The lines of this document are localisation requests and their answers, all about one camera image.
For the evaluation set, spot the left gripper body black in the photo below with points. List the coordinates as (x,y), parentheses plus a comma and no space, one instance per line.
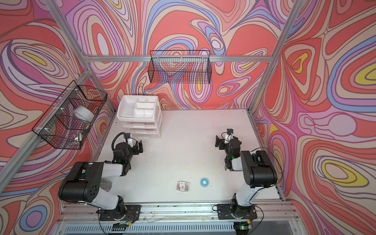
(134,150)

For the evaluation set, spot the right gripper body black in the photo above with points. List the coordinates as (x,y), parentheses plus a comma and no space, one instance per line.
(223,146)

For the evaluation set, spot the white plastic drawer organizer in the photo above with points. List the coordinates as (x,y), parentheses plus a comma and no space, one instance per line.
(141,116)

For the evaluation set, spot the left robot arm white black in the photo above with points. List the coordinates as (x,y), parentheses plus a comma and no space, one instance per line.
(82,184)

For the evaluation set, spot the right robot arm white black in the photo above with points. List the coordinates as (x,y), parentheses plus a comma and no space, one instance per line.
(258,173)

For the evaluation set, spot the blue tape roll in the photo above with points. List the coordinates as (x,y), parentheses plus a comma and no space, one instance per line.
(204,182)

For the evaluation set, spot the white tape roll in basket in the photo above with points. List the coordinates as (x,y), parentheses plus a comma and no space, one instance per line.
(84,114)

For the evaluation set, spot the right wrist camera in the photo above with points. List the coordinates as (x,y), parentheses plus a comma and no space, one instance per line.
(229,133)

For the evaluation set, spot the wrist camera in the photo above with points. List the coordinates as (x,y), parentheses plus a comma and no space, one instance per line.
(229,133)
(128,139)

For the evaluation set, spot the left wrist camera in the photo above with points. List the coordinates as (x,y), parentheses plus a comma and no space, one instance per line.
(128,139)

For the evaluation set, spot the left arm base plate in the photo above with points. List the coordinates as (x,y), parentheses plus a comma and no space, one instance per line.
(130,213)

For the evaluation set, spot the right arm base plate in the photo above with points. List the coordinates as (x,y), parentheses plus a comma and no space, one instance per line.
(233,211)

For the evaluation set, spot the black wire basket left wall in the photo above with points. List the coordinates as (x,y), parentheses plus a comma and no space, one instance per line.
(59,127)

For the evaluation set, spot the black wire basket wall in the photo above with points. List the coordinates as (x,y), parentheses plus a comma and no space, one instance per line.
(180,67)
(59,127)

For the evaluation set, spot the black wire basket back wall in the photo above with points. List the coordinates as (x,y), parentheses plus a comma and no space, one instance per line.
(180,67)

